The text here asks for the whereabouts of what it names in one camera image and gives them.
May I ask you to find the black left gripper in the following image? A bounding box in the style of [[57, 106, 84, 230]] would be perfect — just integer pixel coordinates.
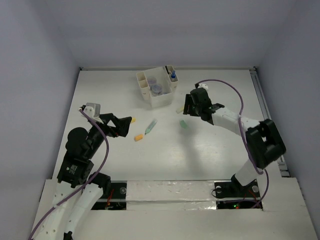
[[86, 112, 132, 158]]

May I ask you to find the clear blue spray bottle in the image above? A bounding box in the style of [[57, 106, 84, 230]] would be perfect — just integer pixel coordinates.
[[170, 70, 177, 82]]

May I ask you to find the yellow highlighter body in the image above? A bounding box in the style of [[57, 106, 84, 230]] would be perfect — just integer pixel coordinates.
[[176, 107, 184, 114]]

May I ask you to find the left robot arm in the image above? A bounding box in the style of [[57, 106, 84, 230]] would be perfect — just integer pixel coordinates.
[[29, 107, 132, 240]]

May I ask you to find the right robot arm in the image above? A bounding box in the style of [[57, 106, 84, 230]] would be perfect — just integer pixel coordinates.
[[183, 87, 287, 196]]

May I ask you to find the green highlighter cap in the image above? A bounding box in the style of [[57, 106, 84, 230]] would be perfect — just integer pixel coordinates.
[[179, 119, 188, 129]]

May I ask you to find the orange highlighter cap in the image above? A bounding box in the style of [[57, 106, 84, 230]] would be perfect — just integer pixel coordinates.
[[134, 134, 144, 142]]

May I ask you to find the white perforated basket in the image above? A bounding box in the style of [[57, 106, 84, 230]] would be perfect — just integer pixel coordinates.
[[136, 67, 174, 108]]

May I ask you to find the green uncapped highlighter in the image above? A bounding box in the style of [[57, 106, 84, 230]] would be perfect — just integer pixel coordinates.
[[144, 119, 158, 135]]

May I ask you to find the cream divided organizer far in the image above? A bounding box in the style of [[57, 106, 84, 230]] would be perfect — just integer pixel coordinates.
[[164, 65, 179, 93]]

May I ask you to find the paperclip jar near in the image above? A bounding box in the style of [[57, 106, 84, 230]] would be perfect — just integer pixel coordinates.
[[151, 84, 163, 97]]

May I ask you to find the paperclip jar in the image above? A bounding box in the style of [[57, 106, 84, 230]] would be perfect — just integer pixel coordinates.
[[151, 84, 163, 97], [147, 76, 157, 87]]

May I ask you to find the paperclip jar far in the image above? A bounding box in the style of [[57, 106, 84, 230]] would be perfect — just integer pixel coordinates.
[[147, 76, 157, 87]]

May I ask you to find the cream divided side organizer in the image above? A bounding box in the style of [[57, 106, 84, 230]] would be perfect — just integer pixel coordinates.
[[136, 71, 151, 101]]

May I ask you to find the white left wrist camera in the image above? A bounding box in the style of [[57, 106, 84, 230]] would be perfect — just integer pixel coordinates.
[[79, 102, 101, 119]]

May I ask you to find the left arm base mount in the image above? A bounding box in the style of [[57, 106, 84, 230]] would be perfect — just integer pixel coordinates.
[[91, 173, 127, 211]]

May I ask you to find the aluminium table edge rail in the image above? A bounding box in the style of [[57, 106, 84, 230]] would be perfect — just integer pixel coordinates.
[[249, 67, 291, 178]]

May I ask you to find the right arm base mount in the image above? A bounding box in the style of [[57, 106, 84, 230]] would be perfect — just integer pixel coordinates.
[[211, 175, 263, 210]]

